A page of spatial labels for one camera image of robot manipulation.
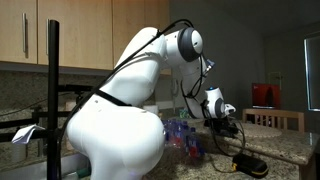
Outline left window blind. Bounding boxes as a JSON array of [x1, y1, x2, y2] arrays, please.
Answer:
[[304, 32, 320, 112]]

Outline water bottle blue cap right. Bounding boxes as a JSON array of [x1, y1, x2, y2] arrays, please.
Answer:
[[163, 120, 172, 145]]

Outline wooden chair right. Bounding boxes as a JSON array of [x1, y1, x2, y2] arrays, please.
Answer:
[[242, 109, 305, 133]]

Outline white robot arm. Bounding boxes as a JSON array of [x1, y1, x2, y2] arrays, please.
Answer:
[[66, 27, 235, 180]]

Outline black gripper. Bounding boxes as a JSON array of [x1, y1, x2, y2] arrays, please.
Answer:
[[204, 118, 239, 138]]

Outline black camera stand pole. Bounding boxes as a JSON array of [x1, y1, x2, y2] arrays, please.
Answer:
[[47, 20, 60, 180]]

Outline red box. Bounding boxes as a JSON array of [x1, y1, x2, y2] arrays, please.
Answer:
[[252, 83, 280, 109]]

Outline water bottle blue cap middle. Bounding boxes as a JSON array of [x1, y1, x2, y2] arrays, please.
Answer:
[[172, 122, 183, 148]]

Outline black zippered case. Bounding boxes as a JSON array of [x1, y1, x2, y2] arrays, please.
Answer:
[[232, 154, 269, 179]]

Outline wooden wall cabinets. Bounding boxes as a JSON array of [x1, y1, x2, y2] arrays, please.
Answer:
[[0, 0, 169, 71]]

